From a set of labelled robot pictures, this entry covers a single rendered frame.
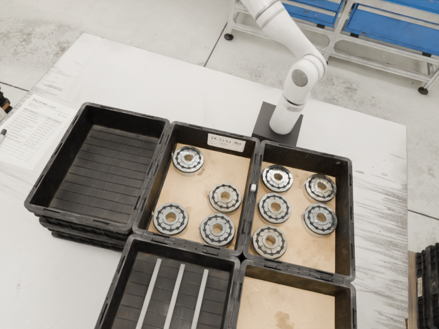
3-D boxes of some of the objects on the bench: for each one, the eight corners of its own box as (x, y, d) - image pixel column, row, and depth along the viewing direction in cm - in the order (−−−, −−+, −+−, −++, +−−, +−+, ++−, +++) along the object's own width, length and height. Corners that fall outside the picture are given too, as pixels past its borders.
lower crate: (98, 141, 129) (91, 122, 119) (173, 158, 128) (172, 140, 118) (49, 237, 107) (36, 223, 97) (139, 258, 106) (134, 245, 96)
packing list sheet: (29, 93, 139) (29, 91, 138) (79, 108, 137) (79, 107, 136) (-26, 152, 121) (-26, 151, 121) (31, 172, 119) (30, 170, 119)
